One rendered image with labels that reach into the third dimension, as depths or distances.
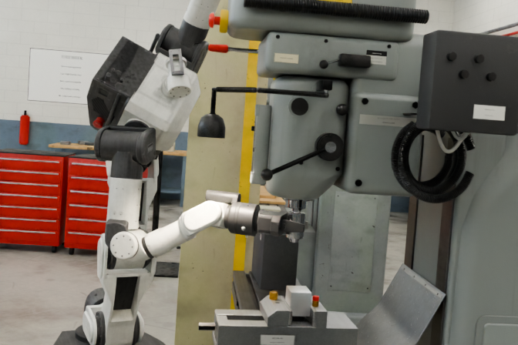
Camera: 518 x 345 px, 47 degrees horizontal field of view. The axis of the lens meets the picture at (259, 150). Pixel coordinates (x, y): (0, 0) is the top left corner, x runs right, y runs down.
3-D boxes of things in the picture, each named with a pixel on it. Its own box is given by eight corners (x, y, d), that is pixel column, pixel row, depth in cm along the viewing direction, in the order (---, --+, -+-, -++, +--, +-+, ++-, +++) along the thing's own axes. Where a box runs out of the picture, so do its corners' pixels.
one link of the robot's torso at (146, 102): (65, 146, 194) (83, 86, 165) (112, 75, 214) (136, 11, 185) (146, 189, 198) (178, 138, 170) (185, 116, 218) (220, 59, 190)
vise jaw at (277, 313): (267, 326, 143) (268, 309, 143) (259, 309, 155) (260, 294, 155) (291, 326, 144) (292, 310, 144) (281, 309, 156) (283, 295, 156)
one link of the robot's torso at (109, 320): (84, 335, 230) (97, 225, 215) (135, 330, 239) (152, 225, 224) (89, 362, 217) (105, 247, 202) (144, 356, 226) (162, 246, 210)
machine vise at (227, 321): (216, 356, 141) (219, 310, 140) (211, 333, 155) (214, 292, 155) (358, 357, 146) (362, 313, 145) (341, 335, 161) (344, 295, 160)
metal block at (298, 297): (289, 316, 147) (290, 292, 147) (284, 308, 153) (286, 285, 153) (310, 316, 148) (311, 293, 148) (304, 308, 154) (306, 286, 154)
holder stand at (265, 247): (260, 289, 199) (264, 229, 198) (250, 272, 220) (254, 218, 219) (295, 290, 201) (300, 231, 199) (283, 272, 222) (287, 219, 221)
